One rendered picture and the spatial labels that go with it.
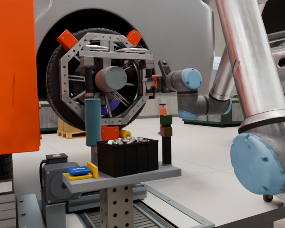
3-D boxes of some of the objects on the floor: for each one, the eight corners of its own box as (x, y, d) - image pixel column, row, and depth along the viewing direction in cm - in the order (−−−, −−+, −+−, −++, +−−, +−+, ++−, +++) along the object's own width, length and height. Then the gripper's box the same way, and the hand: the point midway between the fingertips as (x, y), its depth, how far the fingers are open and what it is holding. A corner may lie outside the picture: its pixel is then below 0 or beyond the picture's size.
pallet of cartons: (100, 131, 698) (99, 115, 696) (119, 134, 631) (119, 116, 630) (54, 135, 625) (53, 117, 623) (69, 139, 559) (69, 119, 557)
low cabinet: (181, 123, 884) (181, 101, 881) (222, 121, 961) (222, 100, 958) (221, 127, 726) (221, 100, 722) (267, 124, 802) (267, 99, 799)
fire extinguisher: (154, 134, 623) (154, 103, 620) (165, 133, 637) (164, 103, 634) (162, 135, 598) (161, 103, 595) (173, 134, 612) (172, 103, 609)
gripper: (156, 92, 131) (138, 93, 149) (189, 91, 139) (168, 93, 157) (156, 73, 131) (138, 77, 149) (189, 73, 138) (168, 77, 157)
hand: (153, 80), depth 153 cm, fingers open, 13 cm apart
